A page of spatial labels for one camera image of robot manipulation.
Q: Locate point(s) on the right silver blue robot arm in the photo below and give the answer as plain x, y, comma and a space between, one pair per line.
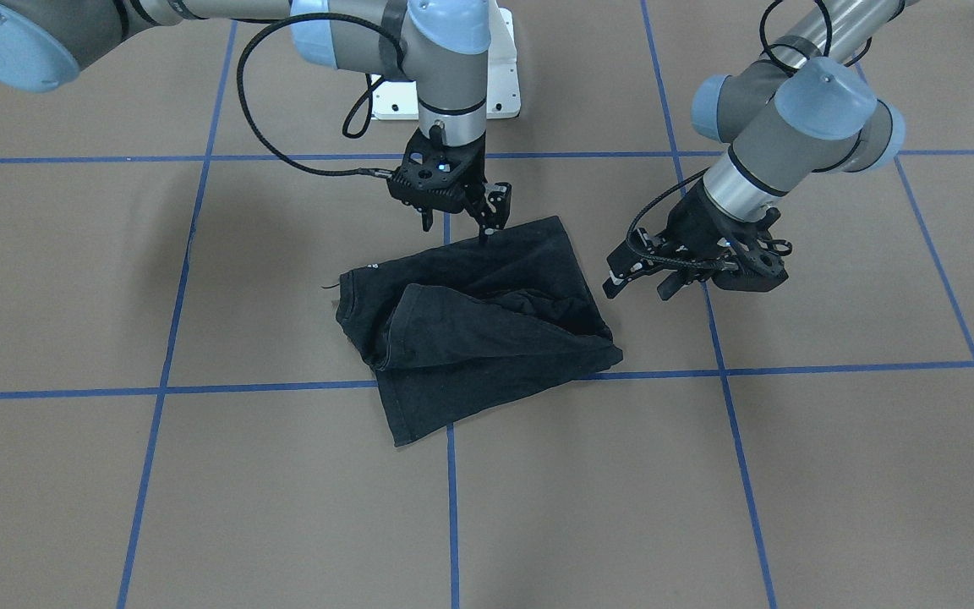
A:
443, 48

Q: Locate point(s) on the black graphic t-shirt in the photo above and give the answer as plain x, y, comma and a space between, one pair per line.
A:
461, 328

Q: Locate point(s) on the brown paper table cover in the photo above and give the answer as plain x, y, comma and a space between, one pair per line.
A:
183, 424

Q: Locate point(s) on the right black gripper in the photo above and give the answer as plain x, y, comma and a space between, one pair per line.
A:
478, 174

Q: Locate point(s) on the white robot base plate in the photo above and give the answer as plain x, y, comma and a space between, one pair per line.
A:
399, 101

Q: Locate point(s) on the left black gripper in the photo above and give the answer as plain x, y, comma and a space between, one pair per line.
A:
693, 226

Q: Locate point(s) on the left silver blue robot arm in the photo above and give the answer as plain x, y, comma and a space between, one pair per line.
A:
798, 110

